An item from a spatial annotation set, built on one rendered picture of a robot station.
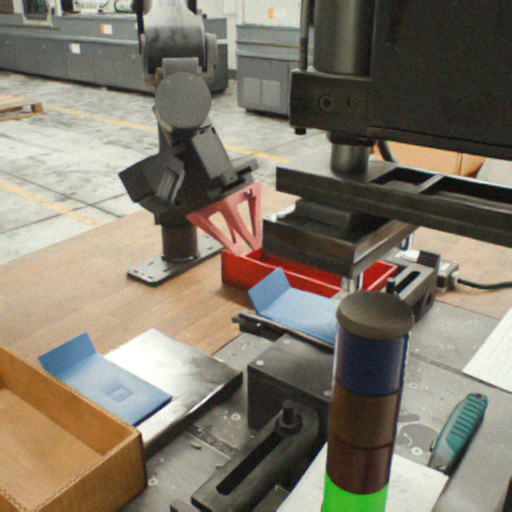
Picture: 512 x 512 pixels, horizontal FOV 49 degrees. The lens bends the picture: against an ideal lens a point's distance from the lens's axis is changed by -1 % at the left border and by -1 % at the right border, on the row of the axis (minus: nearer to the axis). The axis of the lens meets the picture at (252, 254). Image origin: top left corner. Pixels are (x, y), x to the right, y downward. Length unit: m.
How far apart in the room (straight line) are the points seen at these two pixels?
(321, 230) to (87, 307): 0.48
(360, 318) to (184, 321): 0.58
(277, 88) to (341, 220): 5.83
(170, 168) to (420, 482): 0.39
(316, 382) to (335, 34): 0.33
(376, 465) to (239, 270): 0.60
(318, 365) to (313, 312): 0.10
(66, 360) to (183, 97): 0.35
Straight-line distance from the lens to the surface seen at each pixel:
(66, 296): 0.94
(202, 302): 0.88
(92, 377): 0.71
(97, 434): 0.62
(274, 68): 6.35
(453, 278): 0.96
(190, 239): 0.97
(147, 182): 0.60
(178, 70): 0.60
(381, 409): 0.31
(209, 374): 0.70
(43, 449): 0.66
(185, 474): 0.61
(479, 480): 0.64
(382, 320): 0.28
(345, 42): 0.51
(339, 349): 0.30
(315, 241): 0.52
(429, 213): 0.50
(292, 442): 0.53
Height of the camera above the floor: 1.34
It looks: 25 degrees down
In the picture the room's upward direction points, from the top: straight up
